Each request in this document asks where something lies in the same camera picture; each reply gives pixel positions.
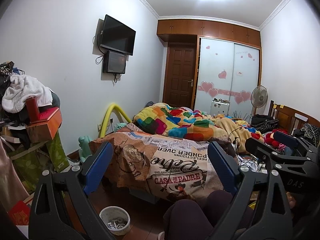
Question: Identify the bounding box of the large wall television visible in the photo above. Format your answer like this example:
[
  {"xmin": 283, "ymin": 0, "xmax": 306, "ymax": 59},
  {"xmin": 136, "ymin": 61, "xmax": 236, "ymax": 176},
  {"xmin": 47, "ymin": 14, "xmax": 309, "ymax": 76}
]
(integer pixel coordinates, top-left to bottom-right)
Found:
[{"xmin": 100, "ymin": 15, "xmax": 136, "ymax": 56}]

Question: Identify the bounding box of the standing electric fan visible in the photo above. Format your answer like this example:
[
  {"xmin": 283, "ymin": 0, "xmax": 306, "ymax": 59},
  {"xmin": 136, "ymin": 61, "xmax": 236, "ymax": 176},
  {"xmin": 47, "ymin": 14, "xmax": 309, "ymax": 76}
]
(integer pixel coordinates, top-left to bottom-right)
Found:
[{"xmin": 251, "ymin": 85, "xmax": 268, "ymax": 115}]

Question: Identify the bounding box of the wooden headboard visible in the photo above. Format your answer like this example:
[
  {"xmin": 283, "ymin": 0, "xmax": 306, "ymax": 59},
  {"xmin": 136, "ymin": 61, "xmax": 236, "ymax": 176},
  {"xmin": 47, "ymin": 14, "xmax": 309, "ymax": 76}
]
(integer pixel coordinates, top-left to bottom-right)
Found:
[{"xmin": 268, "ymin": 100, "xmax": 319, "ymax": 134}]

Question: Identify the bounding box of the red floral gift bag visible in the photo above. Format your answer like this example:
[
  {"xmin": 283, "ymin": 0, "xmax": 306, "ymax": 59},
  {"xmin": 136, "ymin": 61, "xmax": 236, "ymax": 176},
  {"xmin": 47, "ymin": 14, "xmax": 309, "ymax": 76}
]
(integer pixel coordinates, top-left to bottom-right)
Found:
[{"xmin": 8, "ymin": 200, "xmax": 32, "ymax": 225}]

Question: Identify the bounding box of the dark trousers knee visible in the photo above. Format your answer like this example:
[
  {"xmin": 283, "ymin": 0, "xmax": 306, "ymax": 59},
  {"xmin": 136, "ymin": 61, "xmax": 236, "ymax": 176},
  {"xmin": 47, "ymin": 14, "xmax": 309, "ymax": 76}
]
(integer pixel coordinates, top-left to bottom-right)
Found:
[{"xmin": 158, "ymin": 190, "xmax": 233, "ymax": 239}]

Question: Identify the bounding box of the green leaf pattern bag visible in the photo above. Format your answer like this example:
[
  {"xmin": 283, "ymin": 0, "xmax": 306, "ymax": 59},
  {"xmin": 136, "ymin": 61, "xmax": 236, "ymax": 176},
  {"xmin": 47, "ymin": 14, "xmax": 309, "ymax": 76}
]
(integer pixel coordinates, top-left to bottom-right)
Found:
[{"xmin": 8, "ymin": 133, "xmax": 69, "ymax": 192}]

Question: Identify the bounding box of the red small box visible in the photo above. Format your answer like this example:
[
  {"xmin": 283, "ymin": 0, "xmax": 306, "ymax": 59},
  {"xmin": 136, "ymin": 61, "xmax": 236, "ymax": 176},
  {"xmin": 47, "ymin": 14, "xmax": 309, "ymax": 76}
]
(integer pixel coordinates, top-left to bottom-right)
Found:
[{"xmin": 25, "ymin": 97, "xmax": 40, "ymax": 122}]

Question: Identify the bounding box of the red plush toy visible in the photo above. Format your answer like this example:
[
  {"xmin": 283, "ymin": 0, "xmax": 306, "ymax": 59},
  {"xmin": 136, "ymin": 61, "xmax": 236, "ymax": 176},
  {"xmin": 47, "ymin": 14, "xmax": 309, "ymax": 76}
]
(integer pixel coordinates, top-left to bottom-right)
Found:
[{"xmin": 263, "ymin": 128, "xmax": 288, "ymax": 148}]

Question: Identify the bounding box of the white sliding wardrobe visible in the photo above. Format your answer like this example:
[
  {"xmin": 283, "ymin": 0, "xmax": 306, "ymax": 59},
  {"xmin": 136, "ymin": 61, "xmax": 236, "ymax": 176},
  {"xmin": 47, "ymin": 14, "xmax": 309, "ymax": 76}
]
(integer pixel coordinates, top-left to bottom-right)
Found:
[{"xmin": 194, "ymin": 38, "xmax": 260, "ymax": 121}]

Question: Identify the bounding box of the white trash bin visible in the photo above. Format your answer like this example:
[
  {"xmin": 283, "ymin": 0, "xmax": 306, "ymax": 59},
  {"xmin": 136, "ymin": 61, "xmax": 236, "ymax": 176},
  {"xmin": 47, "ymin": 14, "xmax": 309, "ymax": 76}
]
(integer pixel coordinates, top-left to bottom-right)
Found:
[{"xmin": 99, "ymin": 206, "xmax": 131, "ymax": 236}]

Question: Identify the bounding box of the colourful patchwork blanket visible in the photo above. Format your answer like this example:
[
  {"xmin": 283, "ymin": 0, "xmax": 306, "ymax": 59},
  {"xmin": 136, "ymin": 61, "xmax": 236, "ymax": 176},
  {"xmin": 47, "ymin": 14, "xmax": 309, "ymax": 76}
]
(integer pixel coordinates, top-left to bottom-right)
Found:
[{"xmin": 133, "ymin": 102, "xmax": 264, "ymax": 153}]

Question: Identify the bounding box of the white towel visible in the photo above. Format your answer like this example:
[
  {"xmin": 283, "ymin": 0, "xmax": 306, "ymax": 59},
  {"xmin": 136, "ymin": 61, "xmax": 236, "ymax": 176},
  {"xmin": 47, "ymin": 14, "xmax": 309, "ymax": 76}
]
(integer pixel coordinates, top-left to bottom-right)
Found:
[{"xmin": 2, "ymin": 74, "xmax": 53, "ymax": 113}]

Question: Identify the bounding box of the brown wooden door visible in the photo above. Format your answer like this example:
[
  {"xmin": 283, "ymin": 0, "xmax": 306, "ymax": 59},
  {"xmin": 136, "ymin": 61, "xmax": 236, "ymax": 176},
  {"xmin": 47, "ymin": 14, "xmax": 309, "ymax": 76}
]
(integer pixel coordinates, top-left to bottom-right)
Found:
[{"xmin": 163, "ymin": 43, "xmax": 196, "ymax": 108}]

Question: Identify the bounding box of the orange cardboard box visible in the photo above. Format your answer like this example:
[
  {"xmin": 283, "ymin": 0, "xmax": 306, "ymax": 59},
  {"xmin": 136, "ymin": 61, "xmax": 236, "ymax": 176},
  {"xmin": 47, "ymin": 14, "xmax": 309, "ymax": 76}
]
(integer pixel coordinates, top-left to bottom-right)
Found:
[{"xmin": 26, "ymin": 107, "xmax": 62, "ymax": 143}]

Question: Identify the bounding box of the newspaper print bed sheet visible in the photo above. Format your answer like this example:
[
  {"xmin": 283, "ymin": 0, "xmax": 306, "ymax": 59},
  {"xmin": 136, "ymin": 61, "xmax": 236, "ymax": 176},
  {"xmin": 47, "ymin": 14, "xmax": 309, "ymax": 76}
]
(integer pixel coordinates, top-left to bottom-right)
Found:
[{"xmin": 89, "ymin": 124, "xmax": 223, "ymax": 202}]

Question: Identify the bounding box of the yellow foam tube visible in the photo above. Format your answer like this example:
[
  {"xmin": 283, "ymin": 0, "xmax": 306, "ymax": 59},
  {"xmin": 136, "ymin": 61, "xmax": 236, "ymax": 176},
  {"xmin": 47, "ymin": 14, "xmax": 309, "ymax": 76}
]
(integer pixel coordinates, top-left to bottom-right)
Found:
[{"xmin": 99, "ymin": 103, "xmax": 132, "ymax": 138}]

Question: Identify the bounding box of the person's right hand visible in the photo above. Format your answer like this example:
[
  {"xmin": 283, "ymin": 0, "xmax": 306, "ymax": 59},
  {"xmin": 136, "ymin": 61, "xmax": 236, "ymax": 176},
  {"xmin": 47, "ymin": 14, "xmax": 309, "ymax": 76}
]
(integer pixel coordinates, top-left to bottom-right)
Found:
[{"xmin": 286, "ymin": 192, "xmax": 296, "ymax": 209}]

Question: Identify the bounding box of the black earphone cable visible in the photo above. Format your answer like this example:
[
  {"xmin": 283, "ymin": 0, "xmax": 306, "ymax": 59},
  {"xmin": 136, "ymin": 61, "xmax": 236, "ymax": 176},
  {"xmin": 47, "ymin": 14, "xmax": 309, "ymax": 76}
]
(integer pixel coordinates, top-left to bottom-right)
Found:
[{"xmin": 227, "ymin": 126, "xmax": 251, "ymax": 165}]

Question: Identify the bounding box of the white small cabinet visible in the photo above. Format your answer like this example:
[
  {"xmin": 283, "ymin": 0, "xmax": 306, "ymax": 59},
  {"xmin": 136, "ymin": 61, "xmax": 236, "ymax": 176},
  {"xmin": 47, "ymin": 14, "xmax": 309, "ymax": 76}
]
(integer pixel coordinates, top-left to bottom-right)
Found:
[{"xmin": 210, "ymin": 98, "xmax": 230, "ymax": 116}]

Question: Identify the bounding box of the small wall monitor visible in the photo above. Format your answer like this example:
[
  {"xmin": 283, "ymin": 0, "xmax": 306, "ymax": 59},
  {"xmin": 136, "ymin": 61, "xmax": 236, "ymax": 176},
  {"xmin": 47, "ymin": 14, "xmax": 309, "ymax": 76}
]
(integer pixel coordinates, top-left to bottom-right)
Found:
[{"xmin": 103, "ymin": 50, "xmax": 126, "ymax": 74}]

